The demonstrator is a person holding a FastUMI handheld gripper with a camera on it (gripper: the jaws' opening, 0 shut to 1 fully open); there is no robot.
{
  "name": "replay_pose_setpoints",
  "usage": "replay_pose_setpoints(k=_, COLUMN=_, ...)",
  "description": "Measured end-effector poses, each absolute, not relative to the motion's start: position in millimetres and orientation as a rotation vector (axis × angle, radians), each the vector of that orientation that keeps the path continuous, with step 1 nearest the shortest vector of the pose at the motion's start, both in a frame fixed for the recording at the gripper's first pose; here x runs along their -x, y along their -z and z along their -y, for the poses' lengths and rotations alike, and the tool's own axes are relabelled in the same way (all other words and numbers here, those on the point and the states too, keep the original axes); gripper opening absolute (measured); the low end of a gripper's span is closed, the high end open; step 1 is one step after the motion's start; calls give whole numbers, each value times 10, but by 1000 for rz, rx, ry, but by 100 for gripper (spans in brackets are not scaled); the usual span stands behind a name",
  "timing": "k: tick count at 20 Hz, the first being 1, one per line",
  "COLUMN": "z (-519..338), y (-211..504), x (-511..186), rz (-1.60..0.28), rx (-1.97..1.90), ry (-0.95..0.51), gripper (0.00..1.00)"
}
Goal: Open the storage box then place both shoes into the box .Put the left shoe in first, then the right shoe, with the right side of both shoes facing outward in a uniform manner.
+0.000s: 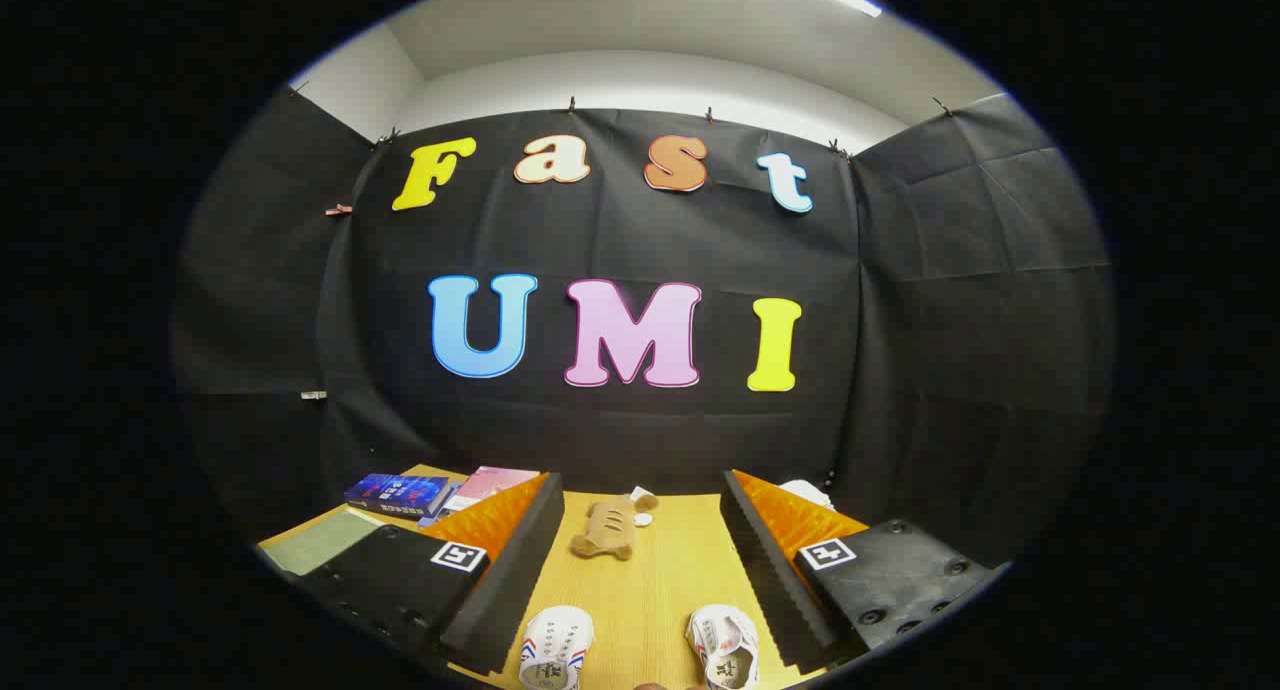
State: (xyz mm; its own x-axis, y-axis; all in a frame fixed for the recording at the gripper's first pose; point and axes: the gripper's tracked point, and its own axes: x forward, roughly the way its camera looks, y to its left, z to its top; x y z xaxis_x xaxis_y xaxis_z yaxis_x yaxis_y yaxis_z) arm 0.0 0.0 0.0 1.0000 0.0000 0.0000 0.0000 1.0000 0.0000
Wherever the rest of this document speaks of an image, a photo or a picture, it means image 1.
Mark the white plush toy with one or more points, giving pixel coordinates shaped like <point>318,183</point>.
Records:
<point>805,492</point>

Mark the white striped shoe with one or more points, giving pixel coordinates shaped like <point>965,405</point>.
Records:
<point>558,645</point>
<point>722,642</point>

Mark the blue cover book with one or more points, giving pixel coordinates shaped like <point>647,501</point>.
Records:
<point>398,493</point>

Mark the black backdrop cloth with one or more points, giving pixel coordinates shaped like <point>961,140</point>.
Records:
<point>600,240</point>

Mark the pink cover book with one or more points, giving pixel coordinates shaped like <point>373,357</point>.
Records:
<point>490,483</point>

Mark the grey-blue cover book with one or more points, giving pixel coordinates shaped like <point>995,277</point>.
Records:
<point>435,518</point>

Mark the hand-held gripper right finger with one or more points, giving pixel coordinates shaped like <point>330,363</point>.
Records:
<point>770,570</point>

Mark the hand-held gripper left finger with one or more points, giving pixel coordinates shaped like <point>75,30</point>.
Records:
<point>515,570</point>

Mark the brown plush toy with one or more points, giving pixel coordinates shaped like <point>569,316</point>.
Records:
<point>605,530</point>

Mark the beige fabric storage box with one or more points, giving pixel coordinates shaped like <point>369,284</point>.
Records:
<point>325,542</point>

